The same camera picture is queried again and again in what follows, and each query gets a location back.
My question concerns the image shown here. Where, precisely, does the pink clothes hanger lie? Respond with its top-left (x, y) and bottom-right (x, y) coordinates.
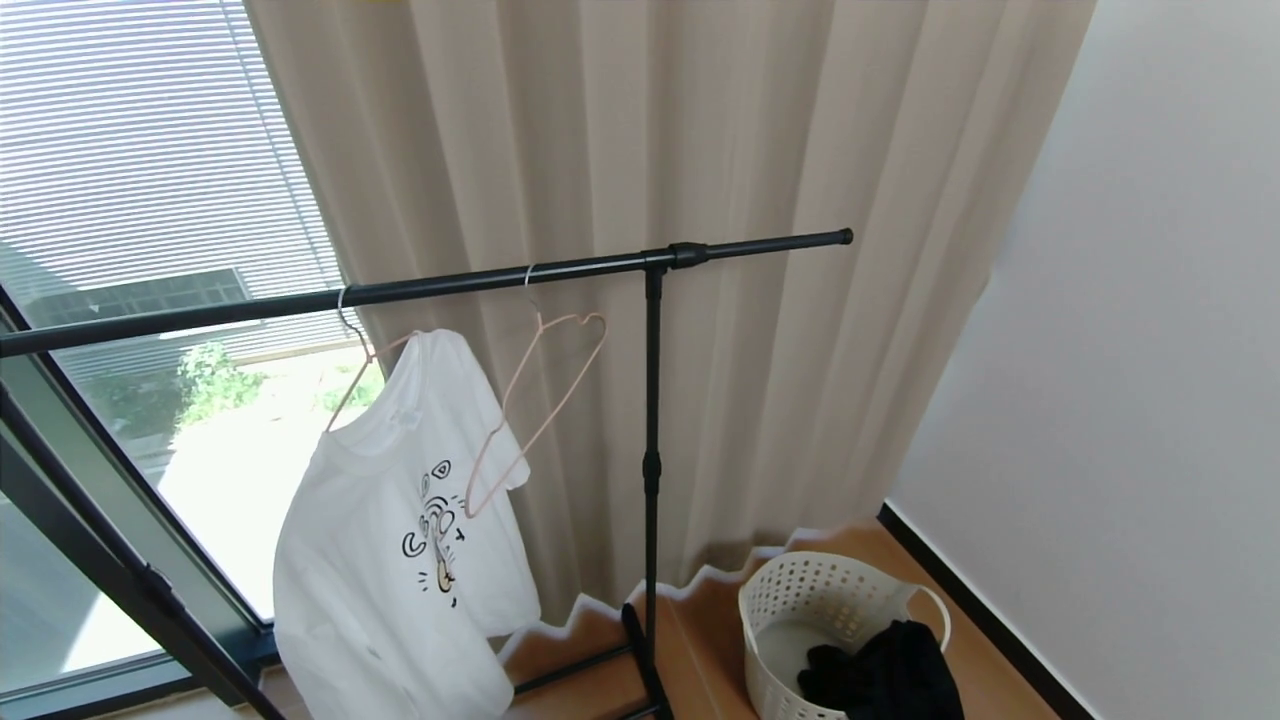
top-left (463, 265), bottom-right (608, 519)
top-left (325, 290), bottom-right (421, 433)

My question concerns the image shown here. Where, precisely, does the white printed t-shirt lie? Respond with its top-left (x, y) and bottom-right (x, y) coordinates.
top-left (272, 328), bottom-right (543, 720)

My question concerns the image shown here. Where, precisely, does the black garment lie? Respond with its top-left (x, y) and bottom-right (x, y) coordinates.
top-left (797, 620), bottom-right (966, 720)

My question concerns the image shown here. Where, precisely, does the black clothes rack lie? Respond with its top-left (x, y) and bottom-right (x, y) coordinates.
top-left (0, 228), bottom-right (854, 720)

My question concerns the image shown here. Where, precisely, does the white laundry basket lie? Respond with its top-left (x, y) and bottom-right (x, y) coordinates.
top-left (738, 550), bottom-right (953, 720)

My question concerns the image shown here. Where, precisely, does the beige curtain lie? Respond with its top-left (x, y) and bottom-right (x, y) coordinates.
top-left (245, 0), bottom-right (1098, 626)

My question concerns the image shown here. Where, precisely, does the window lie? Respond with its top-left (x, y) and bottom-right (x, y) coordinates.
top-left (0, 0), bottom-right (386, 720)

